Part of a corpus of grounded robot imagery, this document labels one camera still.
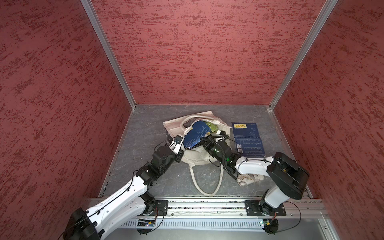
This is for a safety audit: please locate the right aluminium corner post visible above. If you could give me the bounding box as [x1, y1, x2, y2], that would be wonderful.
[269, 0, 338, 113]

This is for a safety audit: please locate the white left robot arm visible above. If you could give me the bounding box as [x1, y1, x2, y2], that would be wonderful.
[59, 143, 184, 240]

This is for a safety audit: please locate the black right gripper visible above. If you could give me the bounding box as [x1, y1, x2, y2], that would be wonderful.
[201, 136, 227, 165]

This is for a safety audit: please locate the crumpled white cloth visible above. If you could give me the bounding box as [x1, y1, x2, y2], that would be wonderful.
[237, 174, 264, 187]

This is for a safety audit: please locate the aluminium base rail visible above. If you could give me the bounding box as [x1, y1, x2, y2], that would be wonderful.
[118, 197, 339, 240]

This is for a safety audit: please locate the navy blue book top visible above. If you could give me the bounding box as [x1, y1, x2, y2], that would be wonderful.
[232, 123, 260, 137]

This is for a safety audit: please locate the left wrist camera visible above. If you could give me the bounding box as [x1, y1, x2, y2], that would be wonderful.
[174, 135, 184, 145]

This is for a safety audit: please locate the Animal Farm book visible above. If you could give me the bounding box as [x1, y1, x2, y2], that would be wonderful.
[205, 122, 218, 133]

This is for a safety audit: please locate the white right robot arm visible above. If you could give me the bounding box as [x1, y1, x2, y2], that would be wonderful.
[201, 137, 310, 216]

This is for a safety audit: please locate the right circuit board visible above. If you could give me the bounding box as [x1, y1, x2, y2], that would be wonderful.
[263, 219, 279, 235]

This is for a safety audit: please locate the circuit board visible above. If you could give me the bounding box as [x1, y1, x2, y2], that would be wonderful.
[263, 219, 279, 235]
[137, 219, 157, 228]

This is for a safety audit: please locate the beige canvas tote bag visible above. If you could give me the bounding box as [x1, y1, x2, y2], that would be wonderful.
[163, 111, 231, 197]

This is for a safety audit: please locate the aluminium corner post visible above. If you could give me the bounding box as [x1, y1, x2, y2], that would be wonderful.
[269, 0, 338, 113]
[81, 0, 137, 110]

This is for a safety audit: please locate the navy blue book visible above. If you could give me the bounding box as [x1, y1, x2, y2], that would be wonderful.
[232, 123, 260, 137]
[234, 136, 265, 158]
[184, 121, 211, 149]

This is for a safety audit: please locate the left aluminium corner post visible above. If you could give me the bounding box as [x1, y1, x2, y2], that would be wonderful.
[81, 0, 137, 110]

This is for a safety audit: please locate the left circuit board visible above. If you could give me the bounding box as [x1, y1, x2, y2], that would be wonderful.
[137, 219, 157, 228]

